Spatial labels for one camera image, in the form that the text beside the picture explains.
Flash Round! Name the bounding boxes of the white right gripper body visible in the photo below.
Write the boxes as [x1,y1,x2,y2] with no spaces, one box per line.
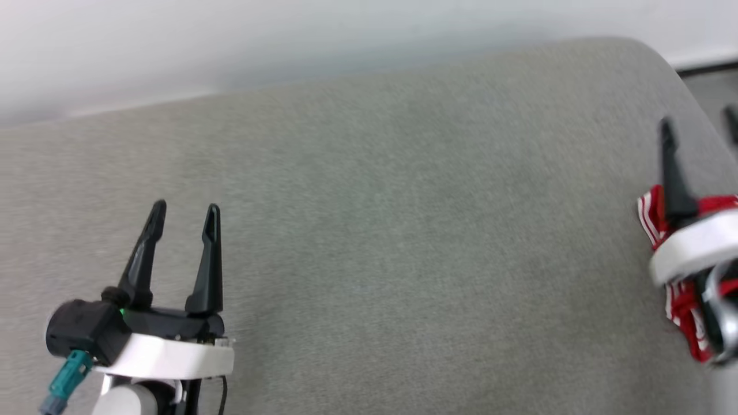
[649,210,738,287]

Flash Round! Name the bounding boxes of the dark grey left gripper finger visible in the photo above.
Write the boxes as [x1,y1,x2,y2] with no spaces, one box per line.
[117,199,168,309]
[184,203,224,315]

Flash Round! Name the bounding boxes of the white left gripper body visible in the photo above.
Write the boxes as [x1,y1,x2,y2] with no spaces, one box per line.
[92,310,236,381]

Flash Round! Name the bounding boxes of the red white basketball jersey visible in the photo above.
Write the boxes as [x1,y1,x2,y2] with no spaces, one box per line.
[637,184,738,364]

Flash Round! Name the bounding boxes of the grey fabric sofa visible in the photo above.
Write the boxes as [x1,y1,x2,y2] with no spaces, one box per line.
[0,36,738,415]

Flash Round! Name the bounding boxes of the teal left camera connector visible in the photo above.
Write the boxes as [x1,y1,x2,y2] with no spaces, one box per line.
[39,350,94,415]

